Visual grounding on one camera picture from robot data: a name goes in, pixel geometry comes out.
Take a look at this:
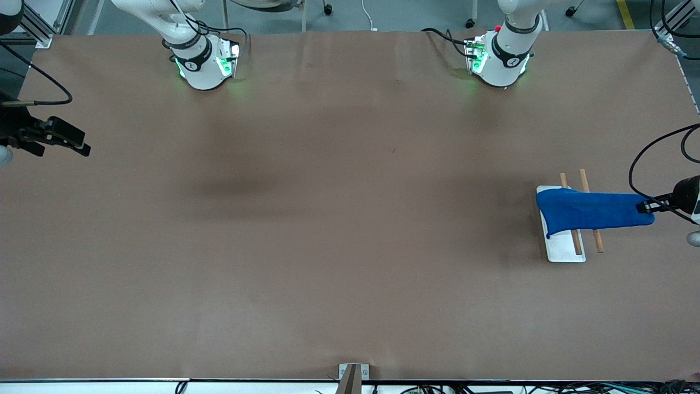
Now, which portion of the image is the aluminium frame profile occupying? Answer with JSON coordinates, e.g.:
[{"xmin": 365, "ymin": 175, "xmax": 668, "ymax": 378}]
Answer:
[
  {"xmin": 22, "ymin": 0, "xmax": 74, "ymax": 50},
  {"xmin": 654, "ymin": 0, "xmax": 700, "ymax": 58}
]

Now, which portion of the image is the beige chair base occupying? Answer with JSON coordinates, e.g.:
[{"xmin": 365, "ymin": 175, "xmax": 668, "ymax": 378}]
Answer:
[{"xmin": 229, "ymin": 0, "xmax": 306, "ymax": 13}]

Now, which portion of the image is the bundle of table-edge cables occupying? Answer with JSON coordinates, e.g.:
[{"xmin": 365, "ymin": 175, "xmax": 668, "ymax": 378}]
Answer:
[{"xmin": 314, "ymin": 380, "xmax": 700, "ymax": 394}]

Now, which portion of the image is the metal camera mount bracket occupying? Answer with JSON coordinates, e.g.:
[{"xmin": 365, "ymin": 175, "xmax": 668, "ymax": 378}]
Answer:
[{"xmin": 338, "ymin": 363, "xmax": 370, "ymax": 394}]

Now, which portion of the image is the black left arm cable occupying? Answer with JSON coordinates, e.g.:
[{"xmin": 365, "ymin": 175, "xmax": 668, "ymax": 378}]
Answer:
[{"xmin": 628, "ymin": 0, "xmax": 700, "ymax": 225}]

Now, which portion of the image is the white rack with wooden bars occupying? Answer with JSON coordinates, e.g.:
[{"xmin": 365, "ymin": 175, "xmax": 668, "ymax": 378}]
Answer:
[{"xmin": 536, "ymin": 169, "xmax": 605, "ymax": 264}]

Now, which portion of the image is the white floor cable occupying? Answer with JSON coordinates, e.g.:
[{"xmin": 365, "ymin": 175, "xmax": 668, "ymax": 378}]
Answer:
[{"xmin": 361, "ymin": 0, "xmax": 379, "ymax": 32}]

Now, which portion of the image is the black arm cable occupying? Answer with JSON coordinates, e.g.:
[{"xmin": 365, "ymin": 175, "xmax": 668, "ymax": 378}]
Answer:
[
  {"xmin": 0, "ymin": 39, "xmax": 74, "ymax": 107},
  {"xmin": 628, "ymin": 0, "xmax": 700, "ymax": 225}
]

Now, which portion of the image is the blue microfibre towel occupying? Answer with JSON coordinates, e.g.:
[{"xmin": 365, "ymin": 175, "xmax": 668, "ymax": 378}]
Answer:
[{"xmin": 535, "ymin": 186, "xmax": 656, "ymax": 239}]

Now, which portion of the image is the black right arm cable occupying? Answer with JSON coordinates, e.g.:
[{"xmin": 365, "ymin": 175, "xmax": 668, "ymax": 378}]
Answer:
[{"xmin": 0, "ymin": 39, "xmax": 74, "ymax": 107}]

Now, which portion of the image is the brown table cover sheet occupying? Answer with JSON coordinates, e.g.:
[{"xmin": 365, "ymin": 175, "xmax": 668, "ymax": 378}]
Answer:
[{"xmin": 0, "ymin": 30, "xmax": 700, "ymax": 381}]

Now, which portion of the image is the black left base cable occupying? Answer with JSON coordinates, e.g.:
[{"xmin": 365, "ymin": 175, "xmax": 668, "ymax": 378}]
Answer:
[{"xmin": 421, "ymin": 27, "xmax": 482, "ymax": 60}]

